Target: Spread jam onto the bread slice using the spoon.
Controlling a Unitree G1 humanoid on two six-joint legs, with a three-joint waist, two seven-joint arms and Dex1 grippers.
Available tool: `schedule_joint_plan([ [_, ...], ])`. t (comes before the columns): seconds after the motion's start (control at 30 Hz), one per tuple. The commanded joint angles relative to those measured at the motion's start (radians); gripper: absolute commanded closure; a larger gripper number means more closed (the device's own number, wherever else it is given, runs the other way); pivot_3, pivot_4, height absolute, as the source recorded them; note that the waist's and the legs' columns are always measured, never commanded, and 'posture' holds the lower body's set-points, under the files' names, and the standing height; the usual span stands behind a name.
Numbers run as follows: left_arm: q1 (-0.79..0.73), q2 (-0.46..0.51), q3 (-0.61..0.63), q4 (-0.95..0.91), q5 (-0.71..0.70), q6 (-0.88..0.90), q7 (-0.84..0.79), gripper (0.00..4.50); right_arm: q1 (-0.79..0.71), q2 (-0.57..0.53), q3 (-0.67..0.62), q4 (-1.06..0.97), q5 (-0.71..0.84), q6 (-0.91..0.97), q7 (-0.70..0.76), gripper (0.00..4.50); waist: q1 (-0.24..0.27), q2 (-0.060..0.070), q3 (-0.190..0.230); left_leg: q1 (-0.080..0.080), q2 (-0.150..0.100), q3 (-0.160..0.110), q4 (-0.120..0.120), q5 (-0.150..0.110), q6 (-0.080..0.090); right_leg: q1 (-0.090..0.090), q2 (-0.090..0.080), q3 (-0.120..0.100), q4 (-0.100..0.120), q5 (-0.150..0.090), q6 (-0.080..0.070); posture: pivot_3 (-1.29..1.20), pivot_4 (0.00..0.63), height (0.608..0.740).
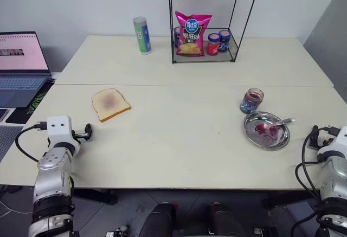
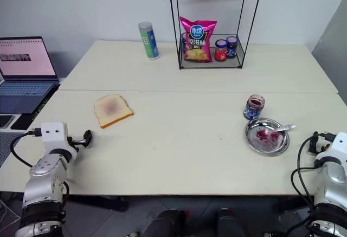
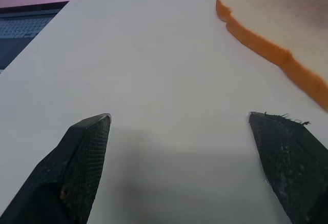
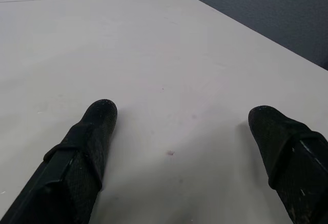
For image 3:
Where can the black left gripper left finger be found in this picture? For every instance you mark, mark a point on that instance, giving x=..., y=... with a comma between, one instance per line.
x=77, y=165

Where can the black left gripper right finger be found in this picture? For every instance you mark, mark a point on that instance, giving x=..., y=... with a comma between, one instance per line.
x=289, y=162

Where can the white bread slice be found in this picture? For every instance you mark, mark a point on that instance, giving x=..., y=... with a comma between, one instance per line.
x=279, y=21

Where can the laptop with pink screen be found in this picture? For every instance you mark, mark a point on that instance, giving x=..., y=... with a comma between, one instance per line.
x=23, y=11

